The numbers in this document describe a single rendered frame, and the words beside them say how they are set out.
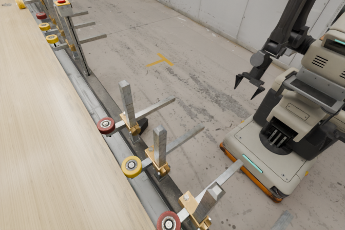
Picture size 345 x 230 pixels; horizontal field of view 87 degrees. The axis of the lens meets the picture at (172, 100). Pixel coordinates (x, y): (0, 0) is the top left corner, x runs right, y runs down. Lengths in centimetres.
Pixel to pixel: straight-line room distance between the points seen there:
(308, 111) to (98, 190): 111
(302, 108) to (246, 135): 64
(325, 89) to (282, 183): 81
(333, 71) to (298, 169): 91
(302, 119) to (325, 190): 103
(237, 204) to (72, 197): 131
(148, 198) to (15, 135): 67
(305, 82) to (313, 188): 122
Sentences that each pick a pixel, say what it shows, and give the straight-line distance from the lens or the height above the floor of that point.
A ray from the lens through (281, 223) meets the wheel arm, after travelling 93.
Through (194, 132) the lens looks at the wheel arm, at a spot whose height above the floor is 85.
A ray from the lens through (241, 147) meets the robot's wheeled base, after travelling 167.
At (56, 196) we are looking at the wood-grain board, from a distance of 83.
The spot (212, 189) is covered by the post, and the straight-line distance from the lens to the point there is 51.
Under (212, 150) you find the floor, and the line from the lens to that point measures 190.
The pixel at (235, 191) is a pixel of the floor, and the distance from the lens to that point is 179.
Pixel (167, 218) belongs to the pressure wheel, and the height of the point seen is 90.
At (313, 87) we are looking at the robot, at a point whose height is 104.
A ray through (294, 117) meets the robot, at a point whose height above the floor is 81.
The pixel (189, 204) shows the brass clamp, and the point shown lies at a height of 86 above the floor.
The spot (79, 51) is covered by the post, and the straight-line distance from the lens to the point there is 146.
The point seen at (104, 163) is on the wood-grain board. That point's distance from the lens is 82.
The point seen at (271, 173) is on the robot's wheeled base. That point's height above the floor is 28.
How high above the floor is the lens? 161
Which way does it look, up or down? 46 degrees down
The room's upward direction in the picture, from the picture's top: 4 degrees clockwise
